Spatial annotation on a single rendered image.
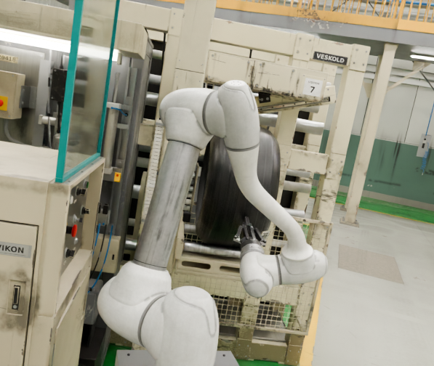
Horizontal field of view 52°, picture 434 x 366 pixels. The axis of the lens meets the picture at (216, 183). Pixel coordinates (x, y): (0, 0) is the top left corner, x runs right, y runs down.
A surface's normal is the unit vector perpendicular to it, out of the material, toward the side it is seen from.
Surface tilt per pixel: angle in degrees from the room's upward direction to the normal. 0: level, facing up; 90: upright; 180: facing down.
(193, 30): 90
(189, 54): 90
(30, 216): 90
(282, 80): 90
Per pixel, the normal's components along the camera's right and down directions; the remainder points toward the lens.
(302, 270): 0.02, 0.32
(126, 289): -0.49, -0.29
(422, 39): -0.27, 0.12
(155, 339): -0.62, 0.00
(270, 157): 0.43, -0.42
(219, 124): -0.44, 0.46
